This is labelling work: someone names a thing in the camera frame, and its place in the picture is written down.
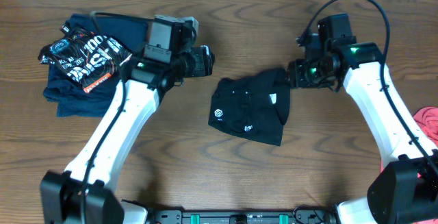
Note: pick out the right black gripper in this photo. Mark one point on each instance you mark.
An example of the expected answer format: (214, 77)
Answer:
(297, 78)

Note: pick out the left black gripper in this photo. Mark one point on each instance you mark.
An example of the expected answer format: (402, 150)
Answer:
(201, 62)

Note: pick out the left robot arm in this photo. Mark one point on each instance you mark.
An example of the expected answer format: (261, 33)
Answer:
(85, 191)

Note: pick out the folded navy blue shirt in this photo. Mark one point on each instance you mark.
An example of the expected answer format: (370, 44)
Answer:
(70, 98)

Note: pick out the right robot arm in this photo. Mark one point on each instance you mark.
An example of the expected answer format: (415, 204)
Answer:
(405, 191)

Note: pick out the black t-shirt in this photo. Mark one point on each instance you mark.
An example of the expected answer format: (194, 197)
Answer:
(255, 107)

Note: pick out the red printed t-shirt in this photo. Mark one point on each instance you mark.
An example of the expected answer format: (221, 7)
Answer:
(427, 121)

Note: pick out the black orange printed jersey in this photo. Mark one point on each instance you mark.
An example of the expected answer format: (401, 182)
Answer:
(85, 57)

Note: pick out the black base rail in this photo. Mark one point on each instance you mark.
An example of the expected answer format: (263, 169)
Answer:
(298, 215)

